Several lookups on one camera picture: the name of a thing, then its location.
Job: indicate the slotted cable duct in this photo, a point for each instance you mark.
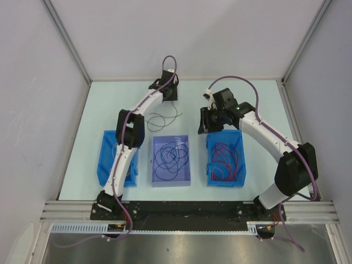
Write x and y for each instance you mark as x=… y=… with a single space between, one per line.
x=111 y=229

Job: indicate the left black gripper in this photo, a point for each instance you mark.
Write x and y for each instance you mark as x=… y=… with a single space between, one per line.
x=174 y=97

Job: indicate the middle purple tray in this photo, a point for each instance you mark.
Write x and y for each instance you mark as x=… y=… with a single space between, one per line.
x=171 y=161

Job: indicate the left blue bin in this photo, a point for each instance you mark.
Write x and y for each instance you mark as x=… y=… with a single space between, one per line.
x=105 y=162

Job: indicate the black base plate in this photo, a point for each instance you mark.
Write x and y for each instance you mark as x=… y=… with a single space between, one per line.
x=198 y=216

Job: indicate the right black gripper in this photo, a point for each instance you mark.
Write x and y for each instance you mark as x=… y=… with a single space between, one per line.
x=205 y=126

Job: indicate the blue bin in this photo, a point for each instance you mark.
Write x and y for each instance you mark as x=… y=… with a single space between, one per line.
x=226 y=160
x=105 y=162

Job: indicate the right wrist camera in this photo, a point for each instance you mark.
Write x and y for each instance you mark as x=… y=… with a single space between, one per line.
x=209 y=97

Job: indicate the right blue bin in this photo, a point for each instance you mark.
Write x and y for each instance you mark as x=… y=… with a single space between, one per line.
x=226 y=160

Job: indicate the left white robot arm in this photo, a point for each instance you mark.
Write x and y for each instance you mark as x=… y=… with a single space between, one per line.
x=130 y=134

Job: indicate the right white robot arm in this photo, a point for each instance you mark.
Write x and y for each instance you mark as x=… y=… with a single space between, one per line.
x=297 y=165

